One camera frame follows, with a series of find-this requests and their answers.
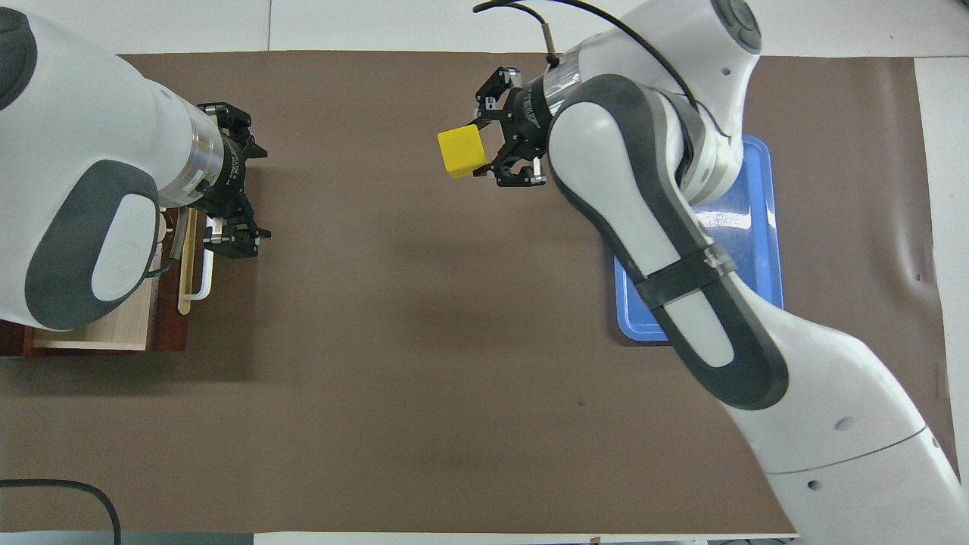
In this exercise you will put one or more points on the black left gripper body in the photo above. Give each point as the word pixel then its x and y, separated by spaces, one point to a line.
pixel 233 170

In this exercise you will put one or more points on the blue plastic tray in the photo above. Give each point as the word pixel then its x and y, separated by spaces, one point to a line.
pixel 757 250

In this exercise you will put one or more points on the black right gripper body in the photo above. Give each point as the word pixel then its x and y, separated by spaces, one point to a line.
pixel 526 121

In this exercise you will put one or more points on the yellow cube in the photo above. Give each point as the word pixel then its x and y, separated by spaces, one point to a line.
pixel 462 151

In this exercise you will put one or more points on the brown table mat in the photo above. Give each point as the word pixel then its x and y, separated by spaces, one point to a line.
pixel 378 341

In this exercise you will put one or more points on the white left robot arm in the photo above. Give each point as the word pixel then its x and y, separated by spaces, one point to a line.
pixel 76 113

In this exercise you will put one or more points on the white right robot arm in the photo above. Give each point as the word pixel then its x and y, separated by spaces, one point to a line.
pixel 817 393

